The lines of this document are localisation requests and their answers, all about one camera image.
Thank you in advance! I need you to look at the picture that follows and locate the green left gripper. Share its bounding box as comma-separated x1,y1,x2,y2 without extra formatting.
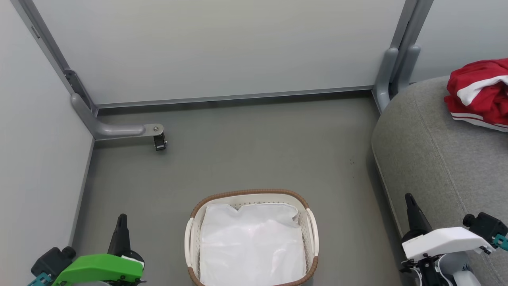
52,214,145,286

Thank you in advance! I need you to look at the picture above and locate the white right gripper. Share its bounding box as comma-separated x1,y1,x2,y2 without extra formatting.
402,193,495,261

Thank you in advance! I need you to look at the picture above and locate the white laundry basket brown rim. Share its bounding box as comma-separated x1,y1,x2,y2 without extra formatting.
185,189,319,286

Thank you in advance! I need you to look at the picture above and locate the white cloth basket liner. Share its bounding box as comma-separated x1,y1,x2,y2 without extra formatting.
199,203,307,286

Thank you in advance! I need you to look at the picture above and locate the grey fabric sofa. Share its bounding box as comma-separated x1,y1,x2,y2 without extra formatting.
371,75,508,286

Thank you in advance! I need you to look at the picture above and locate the grey partition foot with caster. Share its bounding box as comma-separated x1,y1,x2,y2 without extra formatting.
10,0,164,141

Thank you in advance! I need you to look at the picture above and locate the black left cable teal plug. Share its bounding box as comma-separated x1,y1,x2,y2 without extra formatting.
27,273,52,286

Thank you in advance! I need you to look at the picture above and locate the grey double partition post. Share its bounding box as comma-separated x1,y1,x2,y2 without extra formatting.
373,0,434,114

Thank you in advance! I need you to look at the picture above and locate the grey partition base rail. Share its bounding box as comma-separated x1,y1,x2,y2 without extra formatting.
95,85,374,109

